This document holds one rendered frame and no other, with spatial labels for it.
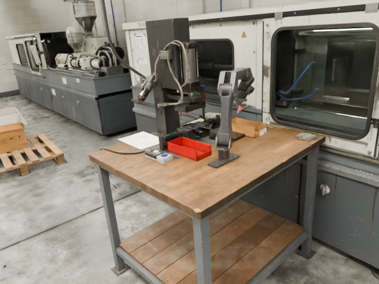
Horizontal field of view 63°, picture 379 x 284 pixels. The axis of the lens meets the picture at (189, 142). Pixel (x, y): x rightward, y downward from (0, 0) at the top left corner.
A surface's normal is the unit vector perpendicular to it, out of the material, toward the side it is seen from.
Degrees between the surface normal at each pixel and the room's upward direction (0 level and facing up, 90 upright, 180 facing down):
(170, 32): 90
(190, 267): 0
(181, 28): 90
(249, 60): 90
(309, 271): 0
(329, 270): 0
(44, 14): 90
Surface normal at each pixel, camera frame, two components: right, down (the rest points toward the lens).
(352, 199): -0.76, 0.28
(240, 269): -0.07, -0.94
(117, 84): 0.64, 0.22
